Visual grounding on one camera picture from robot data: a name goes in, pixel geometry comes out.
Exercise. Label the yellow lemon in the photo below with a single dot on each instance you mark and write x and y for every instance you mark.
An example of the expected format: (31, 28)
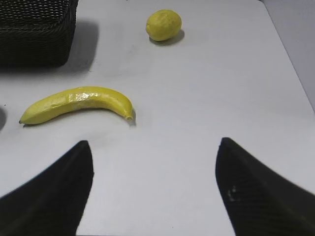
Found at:
(163, 25)

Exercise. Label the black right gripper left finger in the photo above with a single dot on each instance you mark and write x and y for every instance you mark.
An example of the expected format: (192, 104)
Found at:
(53, 202)

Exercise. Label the black wicker basket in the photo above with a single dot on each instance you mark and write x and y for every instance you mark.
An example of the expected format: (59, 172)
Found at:
(36, 33)

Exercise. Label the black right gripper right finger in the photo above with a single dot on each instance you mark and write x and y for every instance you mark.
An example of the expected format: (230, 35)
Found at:
(258, 201)

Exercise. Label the yellow banana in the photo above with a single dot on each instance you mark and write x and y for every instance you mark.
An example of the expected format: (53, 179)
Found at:
(75, 99)

